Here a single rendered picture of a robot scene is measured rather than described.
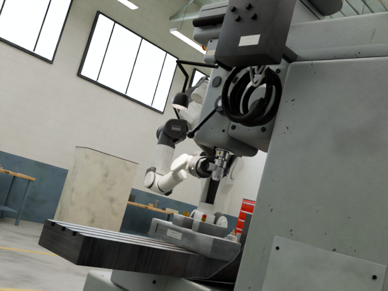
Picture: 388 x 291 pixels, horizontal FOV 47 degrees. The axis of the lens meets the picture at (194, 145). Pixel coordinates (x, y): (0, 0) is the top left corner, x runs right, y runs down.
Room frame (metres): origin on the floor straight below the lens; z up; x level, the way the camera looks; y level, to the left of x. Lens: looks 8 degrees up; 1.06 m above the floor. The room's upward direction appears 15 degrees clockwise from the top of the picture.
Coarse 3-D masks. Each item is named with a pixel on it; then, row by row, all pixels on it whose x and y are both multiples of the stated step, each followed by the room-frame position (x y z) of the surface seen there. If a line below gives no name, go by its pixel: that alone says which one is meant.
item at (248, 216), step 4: (248, 216) 1.93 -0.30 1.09; (248, 220) 1.92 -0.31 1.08; (244, 224) 1.93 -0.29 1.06; (248, 224) 1.92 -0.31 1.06; (244, 228) 1.93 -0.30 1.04; (248, 228) 1.92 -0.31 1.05; (244, 232) 1.93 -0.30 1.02; (244, 236) 1.92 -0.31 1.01; (240, 240) 1.93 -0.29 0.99; (244, 240) 1.92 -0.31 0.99; (244, 244) 1.92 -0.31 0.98; (240, 248) 1.93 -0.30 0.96
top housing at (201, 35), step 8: (296, 0) 1.46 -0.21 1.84; (304, 0) 1.49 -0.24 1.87; (208, 8) 1.74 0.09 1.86; (216, 8) 1.71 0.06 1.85; (224, 8) 1.67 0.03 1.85; (296, 8) 1.47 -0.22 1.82; (304, 8) 1.50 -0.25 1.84; (312, 8) 1.53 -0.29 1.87; (200, 16) 1.76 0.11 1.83; (296, 16) 1.48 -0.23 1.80; (304, 16) 1.51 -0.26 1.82; (312, 16) 1.54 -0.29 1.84; (320, 16) 1.57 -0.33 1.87; (216, 24) 1.69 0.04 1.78; (200, 32) 1.74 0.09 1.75; (208, 32) 1.71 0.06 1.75; (216, 32) 1.68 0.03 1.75; (200, 40) 1.77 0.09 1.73; (208, 40) 1.74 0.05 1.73
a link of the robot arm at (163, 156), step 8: (160, 144) 2.14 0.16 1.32; (160, 152) 2.13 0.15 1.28; (168, 152) 2.14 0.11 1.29; (152, 160) 2.15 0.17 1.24; (160, 160) 2.12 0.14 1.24; (168, 160) 2.14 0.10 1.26; (152, 168) 2.11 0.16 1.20; (160, 168) 2.12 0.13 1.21; (168, 168) 2.14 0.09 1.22; (152, 176) 2.06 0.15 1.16; (144, 184) 2.10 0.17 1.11; (152, 184) 2.07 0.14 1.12
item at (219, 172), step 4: (216, 164) 1.70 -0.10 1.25; (220, 164) 1.69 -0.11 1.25; (224, 164) 1.70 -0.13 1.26; (220, 168) 1.69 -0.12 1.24; (224, 168) 1.70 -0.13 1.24; (212, 172) 1.70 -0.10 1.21; (216, 172) 1.69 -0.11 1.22; (220, 172) 1.69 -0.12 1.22; (216, 176) 1.69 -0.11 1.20; (220, 176) 1.69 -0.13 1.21
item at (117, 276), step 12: (120, 276) 1.73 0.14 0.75; (132, 276) 1.68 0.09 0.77; (144, 276) 1.64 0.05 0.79; (156, 276) 1.59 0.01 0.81; (168, 276) 1.55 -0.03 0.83; (132, 288) 1.67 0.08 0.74; (144, 288) 1.63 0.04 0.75; (156, 288) 1.58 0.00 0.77; (168, 288) 1.54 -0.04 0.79; (180, 288) 1.51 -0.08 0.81; (192, 288) 1.47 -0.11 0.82; (204, 288) 1.44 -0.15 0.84; (216, 288) 1.48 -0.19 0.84; (228, 288) 1.55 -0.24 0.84
